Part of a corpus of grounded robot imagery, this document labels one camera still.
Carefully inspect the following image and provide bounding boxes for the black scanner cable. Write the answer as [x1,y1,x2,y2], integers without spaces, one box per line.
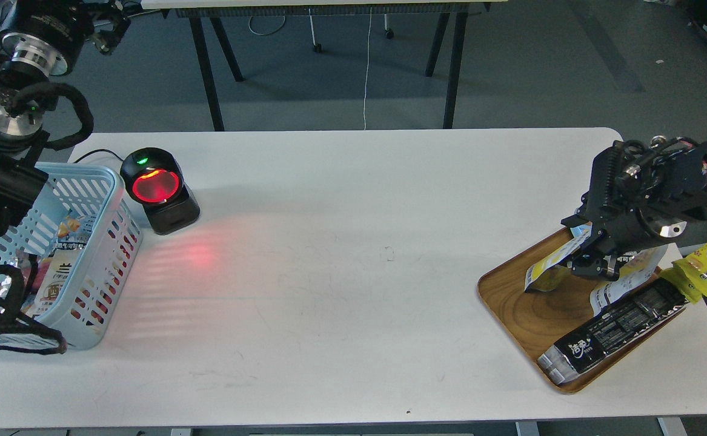
[73,150,125,165]

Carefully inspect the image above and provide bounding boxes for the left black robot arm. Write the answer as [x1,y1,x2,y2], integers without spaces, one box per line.
[0,1,131,355]

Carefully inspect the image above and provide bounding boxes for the light blue plastic basket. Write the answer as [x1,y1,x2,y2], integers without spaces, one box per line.
[0,162,142,354]

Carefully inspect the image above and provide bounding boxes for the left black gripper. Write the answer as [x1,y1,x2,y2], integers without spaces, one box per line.
[0,1,131,61]

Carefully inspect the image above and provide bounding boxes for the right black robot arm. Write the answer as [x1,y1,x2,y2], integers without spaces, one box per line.
[560,136,707,281]

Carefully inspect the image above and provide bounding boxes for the wooden oval tray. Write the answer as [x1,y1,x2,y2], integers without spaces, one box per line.
[477,230,685,394]

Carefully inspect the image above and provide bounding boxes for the black barcode scanner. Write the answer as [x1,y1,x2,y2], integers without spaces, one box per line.
[119,147,201,235]

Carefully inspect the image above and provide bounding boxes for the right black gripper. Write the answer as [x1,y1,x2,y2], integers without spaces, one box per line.
[562,140,707,280]

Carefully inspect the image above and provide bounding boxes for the black long snack package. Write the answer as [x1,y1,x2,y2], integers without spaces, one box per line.
[537,279,689,385]

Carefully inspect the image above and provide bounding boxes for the blue snack bag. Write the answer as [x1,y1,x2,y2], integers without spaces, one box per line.
[569,223,592,238]

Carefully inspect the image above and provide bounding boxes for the black leg background table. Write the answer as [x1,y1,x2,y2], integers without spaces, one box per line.
[141,0,508,132]

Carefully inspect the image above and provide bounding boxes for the snack packages inside basket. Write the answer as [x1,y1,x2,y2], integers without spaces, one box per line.
[8,210,98,318]

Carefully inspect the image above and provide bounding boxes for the white hanging cable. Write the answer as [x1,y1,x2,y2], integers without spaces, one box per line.
[362,7,373,131]

